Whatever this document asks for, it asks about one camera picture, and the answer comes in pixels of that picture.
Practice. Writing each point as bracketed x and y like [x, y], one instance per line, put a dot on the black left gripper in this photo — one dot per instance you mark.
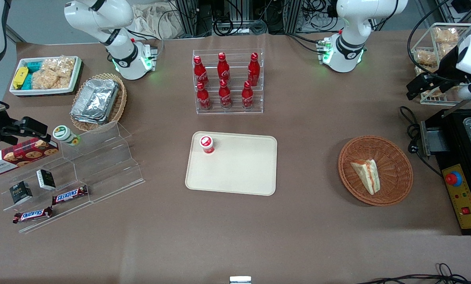
[447, 66]

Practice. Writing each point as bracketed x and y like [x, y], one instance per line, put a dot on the triangle sandwich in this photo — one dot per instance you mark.
[366, 173]

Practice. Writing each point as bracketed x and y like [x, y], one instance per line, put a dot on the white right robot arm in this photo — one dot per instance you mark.
[101, 15]

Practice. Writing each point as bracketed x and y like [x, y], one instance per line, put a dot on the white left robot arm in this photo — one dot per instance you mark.
[352, 39]

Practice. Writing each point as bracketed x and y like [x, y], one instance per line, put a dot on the round brown wicker basket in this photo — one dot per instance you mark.
[397, 177]

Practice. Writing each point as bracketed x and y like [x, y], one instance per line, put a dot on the oval wicker basket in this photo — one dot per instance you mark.
[119, 104]

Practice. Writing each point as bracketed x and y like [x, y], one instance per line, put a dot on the beige plastic tray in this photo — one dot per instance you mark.
[239, 169]

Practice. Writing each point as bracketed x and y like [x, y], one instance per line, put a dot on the clear fried snack bag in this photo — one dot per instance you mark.
[450, 49]
[446, 35]
[436, 94]
[425, 58]

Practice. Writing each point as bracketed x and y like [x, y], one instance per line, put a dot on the red cookie box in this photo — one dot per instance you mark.
[18, 156]

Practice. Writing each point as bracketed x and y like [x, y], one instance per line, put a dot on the white plastic snack bin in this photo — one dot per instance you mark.
[16, 91]

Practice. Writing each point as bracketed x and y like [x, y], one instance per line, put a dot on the green lid yogurt cup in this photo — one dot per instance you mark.
[64, 134]

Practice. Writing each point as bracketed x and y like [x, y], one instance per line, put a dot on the small black carton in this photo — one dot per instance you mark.
[21, 192]
[46, 179]

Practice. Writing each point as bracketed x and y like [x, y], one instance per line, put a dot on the yellow snack packet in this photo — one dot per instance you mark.
[20, 77]

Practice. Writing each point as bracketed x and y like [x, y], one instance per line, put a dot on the teal snack packet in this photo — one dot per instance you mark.
[32, 67]

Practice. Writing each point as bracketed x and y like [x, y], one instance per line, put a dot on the clear rice cracker bag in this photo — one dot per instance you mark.
[54, 73]

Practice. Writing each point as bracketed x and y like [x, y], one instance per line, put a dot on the Snickers chocolate bar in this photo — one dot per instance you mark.
[70, 195]
[32, 215]

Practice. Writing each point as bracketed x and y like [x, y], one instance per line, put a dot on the black heating appliance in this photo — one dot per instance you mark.
[456, 157]

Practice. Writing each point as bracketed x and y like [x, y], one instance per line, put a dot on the stacked aluminium foil containers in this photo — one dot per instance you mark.
[95, 100]

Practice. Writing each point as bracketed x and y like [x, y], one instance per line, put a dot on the clear acrylic step shelf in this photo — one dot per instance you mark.
[101, 165]

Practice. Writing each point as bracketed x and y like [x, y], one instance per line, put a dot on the red cola bottle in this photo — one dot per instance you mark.
[225, 96]
[247, 98]
[253, 71]
[203, 98]
[223, 69]
[200, 73]

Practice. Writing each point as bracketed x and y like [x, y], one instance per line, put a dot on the beige crumpled cloth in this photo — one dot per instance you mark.
[156, 21]

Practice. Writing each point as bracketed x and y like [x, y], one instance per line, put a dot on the red lid yogurt cup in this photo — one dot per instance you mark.
[206, 144]

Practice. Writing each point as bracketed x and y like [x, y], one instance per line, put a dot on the clear acrylic bottle rack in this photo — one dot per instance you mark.
[235, 63]

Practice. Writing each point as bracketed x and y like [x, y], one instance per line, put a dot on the aluminium frame post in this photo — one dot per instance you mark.
[292, 15]
[192, 17]

